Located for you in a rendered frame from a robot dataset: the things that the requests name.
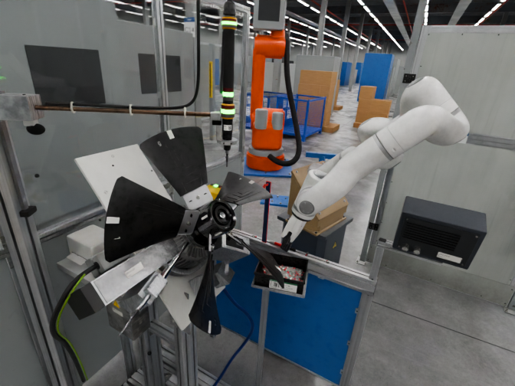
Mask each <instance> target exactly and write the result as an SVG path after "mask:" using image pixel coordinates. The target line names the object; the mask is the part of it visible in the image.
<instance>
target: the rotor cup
mask: <svg viewBox="0 0 515 386"><path fill-rule="evenodd" d="M196 210H200V214H199V216H198V220H197V222H196V225H195V228H194V231H193V232H192V234H187V235H186V237H187V238H188V239H189V240H190V241H191V242H192V243H193V244H194V245H196V246H198V247H205V246H208V233H209V234H210V235H211V236H212V244H214V243H215V242H216V240H217V239H218V237H220V236H222V235H224V234H226V233H228V232H230V231H232V230H233V229H234V227H235V225H236V216H235V212H234V210H233V208H232V207H231V205H230V204H229V203H228V202H226V201H224V200H222V199H214V200H212V201H210V202H209V203H207V204H206V205H204V206H202V207H201V208H198V209H196ZM221 212H223V213H224V214H225V217H224V218H221V216H220V213H221ZM206 215H208V217H207V218H205V219H203V220H202V218H203V217H204V216H206ZM219 232H222V233H221V234H219V235H217V236H215V235H216V234H217V233H219Z"/></svg>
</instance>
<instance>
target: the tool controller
mask: <svg viewBox="0 0 515 386"><path fill-rule="evenodd" d="M486 235H487V219H486V214H485V213H482V212H478V211H472V210H468V209H464V208H458V207H455V206H451V205H447V204H441V203H438V202H433V201H427V200H424V199H420V198H413V197H410V196H406V197H405V202H404V204H403V208H402V213H401V216H400V218H399V223H398V227H397V229H396V232H395V238H394V241H393V244H392V247H393V248H395V249H398V250H403V251H405V252H409V253H411V254H416V255H419V256H422V257H426V258H429V259H432V260H437V261H439V262H442V263H446V264H450V265H452V266H456V267H460V268H463V269H466V270H467V269H468V268H469V266H470V265H471V262H472V260H473V259H474V257H475V255H476V253H477V251H478V250H479V248H480V246H481V244H482V242H483V240H484V238H485V237H486Z"/></svg>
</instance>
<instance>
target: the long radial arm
mask: <svg viewBox="0 0 515 386"><path fill-rule="evenodd" d="M179 251H180V250H179V249H178V247H177V246H176V245H175V243H174V241H173V240H172V239H169V240H164V241H162V242H160V243H157V244H154V245H151V246H149V247H147V248H146V249H144V250H142V251H140V252H139V253H137V254H136V255H134V256H132V257H131V258H129V259H128V260H126V261H124V262H122V263H121V264H119V265H118V266H116V267H114V268H113V269H111V270H109V271H107V272H106V273H104V274H103V275H101V276H99V277H97V278H96V279H95V280H92V281H91V283H92V285H93V287H94V289H95V290H96V291H97V293H98V295H99V296H100V298H101V299H102V300H103V303H104V304H105V306H106V305H108V304H109V303H111V302H112V301H114V300H115V299H116V298H117V297H119V296H121V295H122V294H123V293H125V292H126V291H127V290H129V289H130V288H132V287H133V286H135V285H136V284H137V283H139V282H140V281H142V280H143V279H145V278H146V277H148V276H149V275H150V274H151V273H152V272H154V271H156V270H158V269H159V268H160V267H162V266H163V265H164V264H166V263H168V262H169V261H170V260H171V259H173V258H174V256H175V255H176V254H178V253H179Z"/></svg>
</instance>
